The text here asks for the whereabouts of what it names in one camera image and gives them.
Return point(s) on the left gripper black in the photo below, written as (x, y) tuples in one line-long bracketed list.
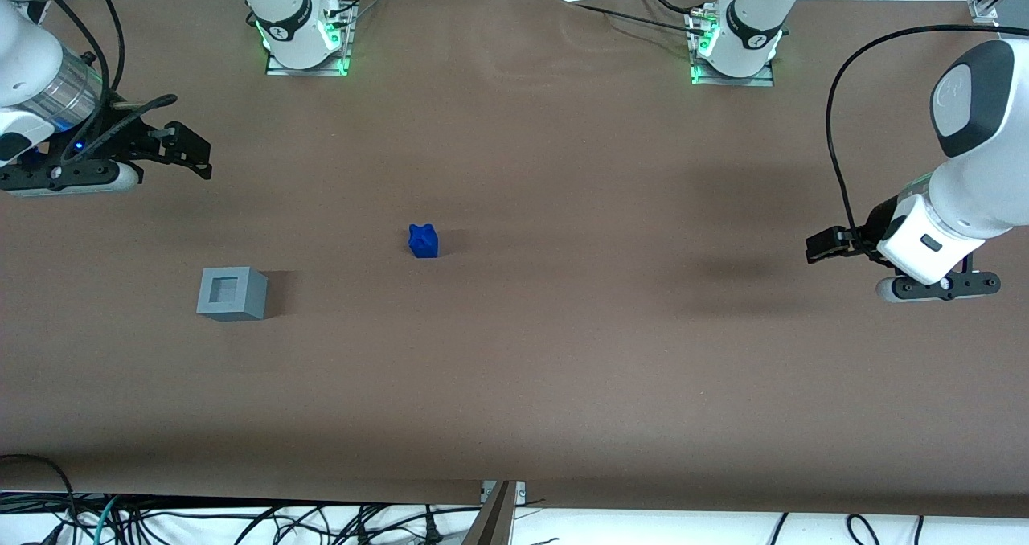
[(875, 225)]

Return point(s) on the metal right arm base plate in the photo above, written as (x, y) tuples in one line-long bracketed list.
[(309, 71)]

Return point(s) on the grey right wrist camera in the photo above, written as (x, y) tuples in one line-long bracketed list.
[(72, 178)]

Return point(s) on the dark angled support post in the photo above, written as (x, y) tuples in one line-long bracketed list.
[(492, 521)]

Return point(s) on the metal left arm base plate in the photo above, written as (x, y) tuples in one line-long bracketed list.
[(735, 81)]

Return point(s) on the brown table cover sheet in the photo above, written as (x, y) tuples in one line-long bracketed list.
[(563, 368)]

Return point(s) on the gray square base block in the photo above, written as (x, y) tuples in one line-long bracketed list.
[(241, 304)]

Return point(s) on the blue plastic part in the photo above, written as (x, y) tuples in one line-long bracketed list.
[(424, 242)]

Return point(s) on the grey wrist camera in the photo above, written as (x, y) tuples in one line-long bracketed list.
[(72, 178), (940, 286)]

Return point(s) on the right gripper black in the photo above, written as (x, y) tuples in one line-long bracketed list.
[(129, 137)]

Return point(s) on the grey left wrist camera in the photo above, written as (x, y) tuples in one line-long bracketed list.
[(940, 286)]

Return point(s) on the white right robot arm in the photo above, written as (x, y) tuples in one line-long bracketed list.
[(281, 6)]

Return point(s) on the metal table edge bracket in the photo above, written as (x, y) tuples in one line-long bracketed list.
[(521, 490)]

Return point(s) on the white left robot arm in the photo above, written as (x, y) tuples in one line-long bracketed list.
[(977, 183)]

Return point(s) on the metal table corner bracket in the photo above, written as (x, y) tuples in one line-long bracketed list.
[(985, 8)]

